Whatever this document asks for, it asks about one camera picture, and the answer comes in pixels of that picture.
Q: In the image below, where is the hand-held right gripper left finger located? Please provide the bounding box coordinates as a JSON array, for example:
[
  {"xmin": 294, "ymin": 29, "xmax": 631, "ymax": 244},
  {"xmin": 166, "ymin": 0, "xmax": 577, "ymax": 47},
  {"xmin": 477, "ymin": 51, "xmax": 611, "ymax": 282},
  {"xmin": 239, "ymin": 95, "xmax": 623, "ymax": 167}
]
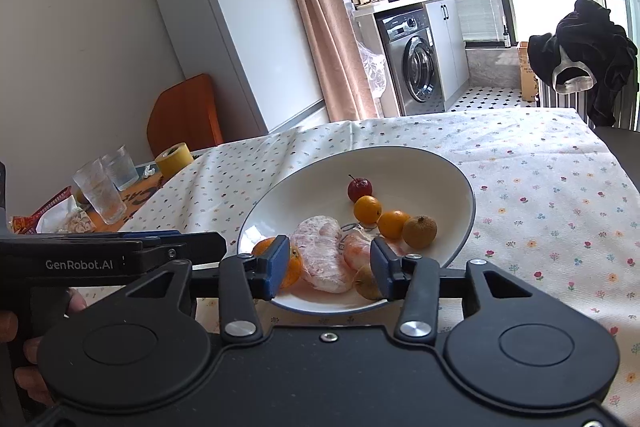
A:
[{"xmin": 125, "ymin": 234, "xmax": 292, "ymax": 345}]

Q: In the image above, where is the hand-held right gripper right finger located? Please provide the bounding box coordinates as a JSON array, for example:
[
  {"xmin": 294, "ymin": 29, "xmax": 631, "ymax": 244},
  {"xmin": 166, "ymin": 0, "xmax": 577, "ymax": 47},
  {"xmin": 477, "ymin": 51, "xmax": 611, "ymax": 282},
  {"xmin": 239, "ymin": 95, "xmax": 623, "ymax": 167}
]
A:
[{"xmin": 369, "ymin": 236, "xmax": 551, "ymax": 343}]

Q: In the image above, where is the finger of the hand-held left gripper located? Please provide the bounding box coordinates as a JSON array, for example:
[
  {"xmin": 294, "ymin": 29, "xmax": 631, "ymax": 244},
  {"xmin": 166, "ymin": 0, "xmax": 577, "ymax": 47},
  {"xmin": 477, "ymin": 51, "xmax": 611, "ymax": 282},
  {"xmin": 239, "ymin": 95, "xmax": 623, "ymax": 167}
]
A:
[
  {"xmin": 65, "ymin": 231, "xmax": 182, "ymax": 242},
  {"xmin": 141, "ymin": 232, "xmax": 227, "ymax": 267}
]

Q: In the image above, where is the orange mandarin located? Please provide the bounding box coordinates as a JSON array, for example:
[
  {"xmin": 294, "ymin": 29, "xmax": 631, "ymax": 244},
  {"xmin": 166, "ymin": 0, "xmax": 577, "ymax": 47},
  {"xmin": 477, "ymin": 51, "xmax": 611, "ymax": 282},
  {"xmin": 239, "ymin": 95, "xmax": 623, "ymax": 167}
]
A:
[{"xmin": 251, "ymin": 237, "xmax": 303, "ymax": 290}]

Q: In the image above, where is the brown longan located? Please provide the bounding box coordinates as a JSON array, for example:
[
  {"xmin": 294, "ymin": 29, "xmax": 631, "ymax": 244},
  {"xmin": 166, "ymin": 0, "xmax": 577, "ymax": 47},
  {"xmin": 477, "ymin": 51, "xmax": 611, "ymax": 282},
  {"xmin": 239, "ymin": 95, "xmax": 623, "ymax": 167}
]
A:
[
  {"xmin": 402, "ymin": 215, "xmax": 438, "ymax": 250},
  {"xmin": 353, "ymin": 263, "xmax": 386, "ymax": 301}
]

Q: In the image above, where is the small peeled pomelo segment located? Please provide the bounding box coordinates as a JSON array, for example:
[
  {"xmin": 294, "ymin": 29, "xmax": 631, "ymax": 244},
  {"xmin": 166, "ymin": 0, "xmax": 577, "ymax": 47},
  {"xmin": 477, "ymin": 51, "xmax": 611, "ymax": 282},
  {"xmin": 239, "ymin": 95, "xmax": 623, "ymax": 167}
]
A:
[{"xmin": 342, "ymin": 229, "xmax": 375, "ymax": 273}]

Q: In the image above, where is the large peeled pomelo segment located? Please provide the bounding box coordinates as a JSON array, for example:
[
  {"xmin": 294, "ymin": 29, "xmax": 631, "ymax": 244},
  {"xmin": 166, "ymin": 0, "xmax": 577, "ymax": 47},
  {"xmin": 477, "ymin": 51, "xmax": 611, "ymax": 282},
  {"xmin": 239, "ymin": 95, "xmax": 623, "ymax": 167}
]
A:
[{"xmin": 290, "ymin": 216, "xmax": 357, "ymax": 294}]

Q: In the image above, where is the small orange kumquat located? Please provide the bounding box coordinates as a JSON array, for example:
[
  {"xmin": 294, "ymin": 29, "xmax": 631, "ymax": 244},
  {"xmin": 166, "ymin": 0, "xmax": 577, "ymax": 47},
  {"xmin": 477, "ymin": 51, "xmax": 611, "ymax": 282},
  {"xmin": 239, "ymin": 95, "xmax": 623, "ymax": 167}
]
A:
[
  {"xmin": 377, "ymin": 210, "xmax": 411, "ymax": 240},
  {"xmin": 353, "ymin": 195, "xmax": 383, "ymax": 225}
]

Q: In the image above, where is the small red crabapple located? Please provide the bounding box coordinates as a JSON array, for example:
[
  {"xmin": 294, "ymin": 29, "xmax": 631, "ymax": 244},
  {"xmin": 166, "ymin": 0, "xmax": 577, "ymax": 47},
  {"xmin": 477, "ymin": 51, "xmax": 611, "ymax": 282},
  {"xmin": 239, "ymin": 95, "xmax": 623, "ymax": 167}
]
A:
[{"xmin": 347, "ymin": 174, "xmax": 374, "ymax": 204}]

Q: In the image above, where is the white plate with blue rim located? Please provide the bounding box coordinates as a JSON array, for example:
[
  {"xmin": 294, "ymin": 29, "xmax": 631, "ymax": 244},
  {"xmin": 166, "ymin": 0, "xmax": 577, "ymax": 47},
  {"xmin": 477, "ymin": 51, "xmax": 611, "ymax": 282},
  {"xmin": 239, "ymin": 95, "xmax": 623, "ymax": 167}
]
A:
[{"xmin": 236, "ymin": 147, "xmax": 476, "ymax": 314}]

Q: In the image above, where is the person's left hand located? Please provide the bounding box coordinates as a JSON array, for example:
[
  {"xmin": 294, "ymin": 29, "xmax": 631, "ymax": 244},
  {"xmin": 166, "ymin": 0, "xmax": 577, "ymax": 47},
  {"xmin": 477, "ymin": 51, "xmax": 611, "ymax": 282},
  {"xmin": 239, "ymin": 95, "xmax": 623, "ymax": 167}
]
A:
[{"xmin": 0, "ymin": 288, "xmax": 87, "ymax": 408}]

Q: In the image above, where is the white crumpled plastic bag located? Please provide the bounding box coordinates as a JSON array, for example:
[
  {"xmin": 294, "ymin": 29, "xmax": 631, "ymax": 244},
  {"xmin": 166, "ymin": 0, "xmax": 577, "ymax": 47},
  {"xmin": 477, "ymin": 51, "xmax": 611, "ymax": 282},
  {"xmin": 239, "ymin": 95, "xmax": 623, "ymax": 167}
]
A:
[{"xmin": 37, "ymin": 199, "xmax": 96, "ymax": 235}]

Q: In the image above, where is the orange printed mat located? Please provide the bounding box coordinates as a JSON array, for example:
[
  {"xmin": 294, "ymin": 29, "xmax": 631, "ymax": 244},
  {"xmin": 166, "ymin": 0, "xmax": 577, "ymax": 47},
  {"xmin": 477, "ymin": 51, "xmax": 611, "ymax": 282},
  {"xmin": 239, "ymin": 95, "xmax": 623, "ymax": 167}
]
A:
[{"xmin": 120, "ymin": 174, "xmax": 166, "ymax": 208}]

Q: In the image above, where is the red snack packet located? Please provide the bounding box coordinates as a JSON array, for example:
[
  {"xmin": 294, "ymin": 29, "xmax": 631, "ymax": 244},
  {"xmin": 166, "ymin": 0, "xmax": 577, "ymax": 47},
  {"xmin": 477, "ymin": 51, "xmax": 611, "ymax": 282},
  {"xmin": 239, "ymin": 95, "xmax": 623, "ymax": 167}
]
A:
[{"xmin": 10, "ymin": 187, "xmax": 73, "ymax": 233}]

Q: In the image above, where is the clear drinking glass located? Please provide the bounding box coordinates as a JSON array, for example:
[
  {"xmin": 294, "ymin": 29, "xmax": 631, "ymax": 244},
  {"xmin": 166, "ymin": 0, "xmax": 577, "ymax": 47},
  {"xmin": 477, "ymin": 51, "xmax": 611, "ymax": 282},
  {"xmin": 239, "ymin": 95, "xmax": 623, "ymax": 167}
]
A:
[
  {"xmin": 72, "ymin": 159, "xmax": 127, "ymax": 225},
  {"xmin": 101, "ymin": 145, "xmax": 139, "ymax": 192}
]

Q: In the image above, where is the yellow tape roll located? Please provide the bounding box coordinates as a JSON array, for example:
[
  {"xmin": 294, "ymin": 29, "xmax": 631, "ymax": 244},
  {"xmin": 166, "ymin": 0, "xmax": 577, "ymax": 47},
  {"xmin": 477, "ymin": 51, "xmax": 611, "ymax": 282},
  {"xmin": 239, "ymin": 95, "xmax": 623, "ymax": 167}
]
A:
[{"xmin": 155, "ymin": 142, "xmax": 195, "ymax": 178}]

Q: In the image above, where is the orange wooden chair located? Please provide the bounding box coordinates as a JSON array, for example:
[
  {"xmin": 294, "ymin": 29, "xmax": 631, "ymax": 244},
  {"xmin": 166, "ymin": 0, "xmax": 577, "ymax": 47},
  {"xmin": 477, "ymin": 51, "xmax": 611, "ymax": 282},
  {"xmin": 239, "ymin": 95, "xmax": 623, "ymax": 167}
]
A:
[{"xmin": 146, "ymin": 74, "xmax": 223, "ymax": 152}]

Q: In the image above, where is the floral white tablecloth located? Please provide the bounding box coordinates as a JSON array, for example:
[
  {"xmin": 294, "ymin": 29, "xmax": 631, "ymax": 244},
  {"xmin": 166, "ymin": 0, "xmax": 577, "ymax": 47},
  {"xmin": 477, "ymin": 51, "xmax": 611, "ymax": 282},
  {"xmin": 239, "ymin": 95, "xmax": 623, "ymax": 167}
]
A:
[{"xmin": 120, "ymin": 107, "xmax": 640, "ymax": 423}]

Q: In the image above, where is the clear plastic bag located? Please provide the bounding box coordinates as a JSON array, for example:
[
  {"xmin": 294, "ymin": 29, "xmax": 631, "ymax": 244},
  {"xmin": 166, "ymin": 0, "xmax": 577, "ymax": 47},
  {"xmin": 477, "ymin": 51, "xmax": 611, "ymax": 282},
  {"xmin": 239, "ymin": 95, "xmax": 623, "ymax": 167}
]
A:
[{"xmin": 357, "ymin": 39, "xmax": 391, "ymax": 98}]

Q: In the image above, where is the silver washing machine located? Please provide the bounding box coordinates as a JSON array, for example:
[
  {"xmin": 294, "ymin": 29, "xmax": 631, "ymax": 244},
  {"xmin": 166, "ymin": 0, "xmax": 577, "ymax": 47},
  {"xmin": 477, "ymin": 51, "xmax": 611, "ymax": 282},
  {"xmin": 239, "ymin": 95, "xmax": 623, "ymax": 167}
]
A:
[{"xmin": 376, "ymin": 9, "xmax": 446, "ymax": 116}]

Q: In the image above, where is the white cabinet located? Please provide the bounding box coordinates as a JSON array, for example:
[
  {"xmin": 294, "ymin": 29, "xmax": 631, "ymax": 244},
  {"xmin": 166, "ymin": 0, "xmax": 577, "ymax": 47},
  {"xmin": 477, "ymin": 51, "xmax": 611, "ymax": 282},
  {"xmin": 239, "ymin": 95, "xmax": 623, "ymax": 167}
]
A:
[{"xmin": 425, "ymin": 0, "xmax": 471, "ymax": 100}]

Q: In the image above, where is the white refrigerator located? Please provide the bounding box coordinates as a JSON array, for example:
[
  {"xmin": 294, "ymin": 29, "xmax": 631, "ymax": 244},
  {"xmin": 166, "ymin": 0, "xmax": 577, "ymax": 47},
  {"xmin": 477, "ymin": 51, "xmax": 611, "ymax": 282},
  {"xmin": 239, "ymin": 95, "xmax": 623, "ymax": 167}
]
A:
[{"xmin": 152, "ymin": 0, "xmax": 328, "ymax": 135}]

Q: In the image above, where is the pink curtain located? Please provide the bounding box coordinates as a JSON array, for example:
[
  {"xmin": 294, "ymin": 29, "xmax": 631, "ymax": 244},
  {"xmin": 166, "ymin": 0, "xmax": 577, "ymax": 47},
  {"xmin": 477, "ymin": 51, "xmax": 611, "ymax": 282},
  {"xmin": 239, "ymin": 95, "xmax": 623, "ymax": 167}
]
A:
[{"xmin": 267, "ymin": 0, "xmax": 381, "ymax": 122}]

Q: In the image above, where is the tall cardboard box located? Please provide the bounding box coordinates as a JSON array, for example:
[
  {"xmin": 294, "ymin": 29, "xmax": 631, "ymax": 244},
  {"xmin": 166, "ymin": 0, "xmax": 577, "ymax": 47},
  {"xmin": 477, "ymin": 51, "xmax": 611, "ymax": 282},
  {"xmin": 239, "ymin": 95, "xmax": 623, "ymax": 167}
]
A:
[{"xmin": 517, "ymin": 41, "xmax": 540, "ymax": 102}]

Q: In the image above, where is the striped radiator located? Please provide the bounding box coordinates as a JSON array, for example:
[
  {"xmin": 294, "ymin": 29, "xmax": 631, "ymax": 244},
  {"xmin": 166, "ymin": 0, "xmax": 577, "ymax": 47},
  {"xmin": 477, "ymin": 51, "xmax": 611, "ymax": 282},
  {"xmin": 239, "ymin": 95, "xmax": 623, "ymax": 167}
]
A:
[{"xmin": 537, "ymin": 79, "xmax": 640, "ymax": 130}]

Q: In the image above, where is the clear plastic hanger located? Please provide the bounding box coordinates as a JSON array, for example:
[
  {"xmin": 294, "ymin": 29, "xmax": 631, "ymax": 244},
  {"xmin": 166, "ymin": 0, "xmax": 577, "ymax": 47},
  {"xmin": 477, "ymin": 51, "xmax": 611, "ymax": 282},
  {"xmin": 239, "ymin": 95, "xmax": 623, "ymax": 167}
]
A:
[{"xmin": 552, "ymin": 47, "xmax": 596, "ymax": 94}]

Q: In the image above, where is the white window blind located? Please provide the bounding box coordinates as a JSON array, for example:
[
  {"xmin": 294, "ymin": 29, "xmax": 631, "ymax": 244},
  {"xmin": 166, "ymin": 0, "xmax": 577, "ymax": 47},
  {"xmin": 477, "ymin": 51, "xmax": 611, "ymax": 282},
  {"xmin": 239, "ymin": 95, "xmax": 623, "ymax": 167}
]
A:
[{"xmin": 457, "ymin": 0, "xmax": 503, "ymax": 42}]

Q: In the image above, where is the black garment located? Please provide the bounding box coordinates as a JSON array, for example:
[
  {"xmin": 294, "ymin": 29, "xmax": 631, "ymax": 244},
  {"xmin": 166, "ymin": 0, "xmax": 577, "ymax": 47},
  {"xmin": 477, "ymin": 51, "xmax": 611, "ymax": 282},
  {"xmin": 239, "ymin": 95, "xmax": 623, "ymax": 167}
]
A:
[{"xmin": 527, "ymin": 0, "xmax": 640, "ymax": 128}]

